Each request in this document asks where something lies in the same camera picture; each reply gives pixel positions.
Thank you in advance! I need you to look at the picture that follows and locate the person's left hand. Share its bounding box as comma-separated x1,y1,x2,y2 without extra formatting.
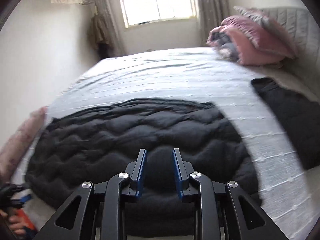
0,209,26,233

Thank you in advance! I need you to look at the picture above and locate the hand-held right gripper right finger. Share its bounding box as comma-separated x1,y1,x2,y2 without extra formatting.
172,148,284,240

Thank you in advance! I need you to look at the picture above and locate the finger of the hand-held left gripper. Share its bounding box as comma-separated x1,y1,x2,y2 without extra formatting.
11,182,31,193
12,195,32,207

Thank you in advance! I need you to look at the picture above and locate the red blue printed object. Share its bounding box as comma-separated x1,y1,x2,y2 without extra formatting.
15,209,38,232

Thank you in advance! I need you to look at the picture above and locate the grey velvet pillow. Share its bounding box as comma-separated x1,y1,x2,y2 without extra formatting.
234,6,275,30

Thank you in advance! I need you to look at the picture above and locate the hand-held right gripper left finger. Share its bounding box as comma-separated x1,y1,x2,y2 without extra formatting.
32,149,148,240

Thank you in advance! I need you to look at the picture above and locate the grey patterned curtain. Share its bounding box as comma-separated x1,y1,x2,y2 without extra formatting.
194,0,230,47
91,0,125,55

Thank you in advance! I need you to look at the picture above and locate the black quilted puffer jacket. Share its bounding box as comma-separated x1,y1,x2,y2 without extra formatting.
25,97,263,238

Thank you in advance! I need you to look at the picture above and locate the pink floral bolster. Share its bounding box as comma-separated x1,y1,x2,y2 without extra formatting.
0,106,49,180

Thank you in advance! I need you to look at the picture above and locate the window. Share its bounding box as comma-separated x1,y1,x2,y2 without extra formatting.
117,0,198,29

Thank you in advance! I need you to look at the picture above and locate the folded pink grey quilt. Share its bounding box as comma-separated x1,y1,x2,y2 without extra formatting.
206,26,243,63

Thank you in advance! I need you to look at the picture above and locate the grey padded headboard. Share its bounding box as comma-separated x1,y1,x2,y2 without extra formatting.
260,6,320,55

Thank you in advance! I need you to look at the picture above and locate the pink velvet pillow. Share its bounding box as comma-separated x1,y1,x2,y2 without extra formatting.
221,15,298,67

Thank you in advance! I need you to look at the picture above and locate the bed with white coverlet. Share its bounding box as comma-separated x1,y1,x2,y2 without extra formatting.
10,46,320,240

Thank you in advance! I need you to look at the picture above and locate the hanging tan coat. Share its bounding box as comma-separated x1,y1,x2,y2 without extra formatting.
87,14,110,58

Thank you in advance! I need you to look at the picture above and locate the black cloth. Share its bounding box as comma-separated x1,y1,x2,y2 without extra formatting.
251,77,320,170

